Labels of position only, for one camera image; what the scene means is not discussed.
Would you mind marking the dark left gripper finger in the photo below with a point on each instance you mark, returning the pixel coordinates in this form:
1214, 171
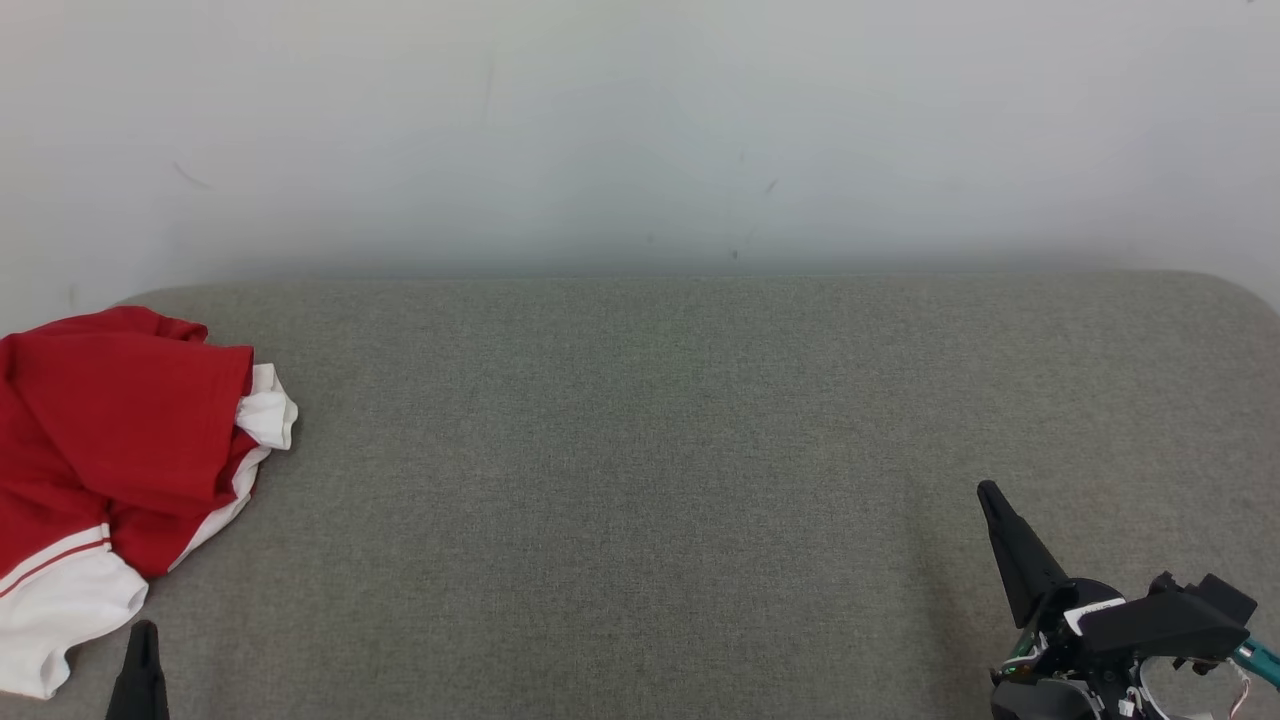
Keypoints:
140, 685

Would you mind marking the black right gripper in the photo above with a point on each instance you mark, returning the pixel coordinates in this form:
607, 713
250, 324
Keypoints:
1160, 625

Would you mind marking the red jersey with white sleeves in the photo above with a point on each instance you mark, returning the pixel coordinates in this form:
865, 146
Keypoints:
120, 400

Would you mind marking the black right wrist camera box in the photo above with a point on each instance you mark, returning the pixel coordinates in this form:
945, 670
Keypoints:
1210, 598

